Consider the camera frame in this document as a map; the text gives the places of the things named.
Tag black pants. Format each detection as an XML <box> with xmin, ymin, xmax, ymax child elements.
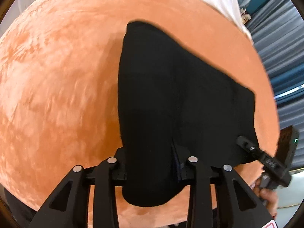
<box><xmin>118</xmin><ymin>21</ymin><xmax>258</xmax><ymax>207</ymax></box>

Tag person's right hand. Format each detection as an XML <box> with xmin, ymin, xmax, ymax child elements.
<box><xmin>252</xmin><ymin>178</ymin><xmax>279</xmax><ymax>219</ymax></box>

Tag grey-blue curtain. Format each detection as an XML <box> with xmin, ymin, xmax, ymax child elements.
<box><xmin>246</xmin><ymin>0</ymin><xmax>304</xmax><ymax>170</ymax></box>

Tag orange velvet bed blanket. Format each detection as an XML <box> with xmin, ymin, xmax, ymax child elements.
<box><xmin>0</xmin><ymin>0</ymin><xmax>281</xmax><ymax>228</ymax></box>

